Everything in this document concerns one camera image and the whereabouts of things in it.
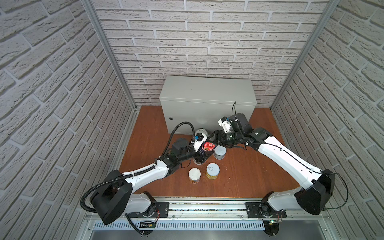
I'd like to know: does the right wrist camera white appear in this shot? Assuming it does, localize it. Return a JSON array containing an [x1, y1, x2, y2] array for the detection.
[[218, 117, 233, 133]]

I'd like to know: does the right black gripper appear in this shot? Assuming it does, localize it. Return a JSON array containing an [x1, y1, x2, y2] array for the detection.
[[207, 130, 244, 149]]

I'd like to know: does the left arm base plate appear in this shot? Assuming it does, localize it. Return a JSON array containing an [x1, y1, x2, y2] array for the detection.
[[129, 202, 170, 218]]

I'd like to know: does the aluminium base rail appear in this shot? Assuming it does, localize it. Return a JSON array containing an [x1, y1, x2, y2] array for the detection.
[[86, 197, 331, 231]]

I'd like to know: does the white flat-lid can front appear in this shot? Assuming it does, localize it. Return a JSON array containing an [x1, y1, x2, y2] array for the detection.
[[188, 168, 201, 184]]

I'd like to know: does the yellow labelled can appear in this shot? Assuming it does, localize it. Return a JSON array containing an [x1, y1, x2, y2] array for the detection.
[[206, 163, 220, 180]]

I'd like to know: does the left aluminium corner post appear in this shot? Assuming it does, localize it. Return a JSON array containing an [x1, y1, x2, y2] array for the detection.
[[82, 0, 138, 111]]

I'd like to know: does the red tomato can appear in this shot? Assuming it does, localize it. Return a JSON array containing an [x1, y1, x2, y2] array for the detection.
[[195, 142, 217, 164]]

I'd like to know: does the white can right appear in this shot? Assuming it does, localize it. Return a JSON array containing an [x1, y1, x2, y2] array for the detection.
[[214, 146, 227, 160]]

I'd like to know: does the blue soup can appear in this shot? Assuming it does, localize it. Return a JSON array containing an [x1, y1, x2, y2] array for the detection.
[[195, 128, 209, 137]]

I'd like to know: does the grey metal cabinet box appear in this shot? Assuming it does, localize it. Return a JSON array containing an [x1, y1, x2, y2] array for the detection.
[[160, 76, 257, 133]]

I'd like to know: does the right aluminium corner post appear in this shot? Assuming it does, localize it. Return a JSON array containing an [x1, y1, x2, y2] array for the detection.
[[270, 0, 341, 111]]

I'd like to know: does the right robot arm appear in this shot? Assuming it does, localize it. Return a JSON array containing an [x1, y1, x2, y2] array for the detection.
[[207, 114, 336, 217]]

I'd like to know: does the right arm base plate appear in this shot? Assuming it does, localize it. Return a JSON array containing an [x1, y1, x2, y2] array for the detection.
[[245, 202, 287, 219]]

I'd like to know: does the black corrugated cable hose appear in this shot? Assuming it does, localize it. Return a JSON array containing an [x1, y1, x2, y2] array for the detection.
[[80, 121, 196, 236]]

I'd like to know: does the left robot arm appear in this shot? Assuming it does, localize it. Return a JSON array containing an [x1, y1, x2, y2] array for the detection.
[[88, 137, 217, 225]]

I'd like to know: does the white can centre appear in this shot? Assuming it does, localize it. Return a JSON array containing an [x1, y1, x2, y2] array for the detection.
[[193, 159, 203, 166]]

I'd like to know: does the aluminium corner post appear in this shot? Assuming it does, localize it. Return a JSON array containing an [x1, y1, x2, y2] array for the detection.
[[82, 0, 138, 111], [270, 0, 341, 111]]

